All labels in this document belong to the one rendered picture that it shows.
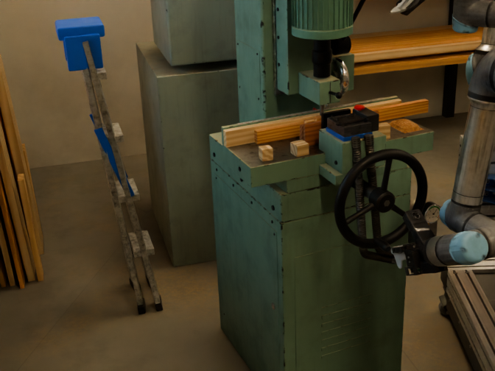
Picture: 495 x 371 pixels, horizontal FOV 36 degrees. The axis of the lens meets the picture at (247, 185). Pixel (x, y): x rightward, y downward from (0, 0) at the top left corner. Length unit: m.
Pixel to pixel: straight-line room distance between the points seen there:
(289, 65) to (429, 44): 2.38
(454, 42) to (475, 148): 2.82
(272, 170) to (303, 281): 0.39
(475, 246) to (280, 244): 0.64
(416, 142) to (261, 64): 0.53
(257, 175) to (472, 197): 0.57
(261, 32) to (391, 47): 2.22
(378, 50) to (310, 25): 2.34
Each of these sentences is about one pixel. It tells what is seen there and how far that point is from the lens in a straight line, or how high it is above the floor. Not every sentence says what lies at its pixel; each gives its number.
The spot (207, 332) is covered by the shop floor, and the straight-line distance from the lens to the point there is 2.97.
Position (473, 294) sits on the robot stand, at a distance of 2.81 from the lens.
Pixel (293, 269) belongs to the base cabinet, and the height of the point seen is 0.55.
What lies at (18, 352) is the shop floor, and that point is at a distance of 3.03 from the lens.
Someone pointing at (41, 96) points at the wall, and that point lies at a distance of 4.57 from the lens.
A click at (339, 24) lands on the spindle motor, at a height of 1.24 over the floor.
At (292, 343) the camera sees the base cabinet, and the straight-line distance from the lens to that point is 2.40.
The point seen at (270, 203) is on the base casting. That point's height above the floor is 0.75.
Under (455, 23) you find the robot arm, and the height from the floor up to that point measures 1.20.
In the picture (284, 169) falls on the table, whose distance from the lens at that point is 2.10.
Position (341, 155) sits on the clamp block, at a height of 0.92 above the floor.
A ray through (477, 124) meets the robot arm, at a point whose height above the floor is 1.08.
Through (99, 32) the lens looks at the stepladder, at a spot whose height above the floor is 1.13.
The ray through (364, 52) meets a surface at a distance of 4.43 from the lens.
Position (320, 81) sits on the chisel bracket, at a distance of 2.22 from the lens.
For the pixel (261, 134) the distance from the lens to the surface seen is 2.21.
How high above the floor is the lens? 1.69
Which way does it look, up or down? 24 degrees down
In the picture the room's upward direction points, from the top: 2 degrees counter-clockwise
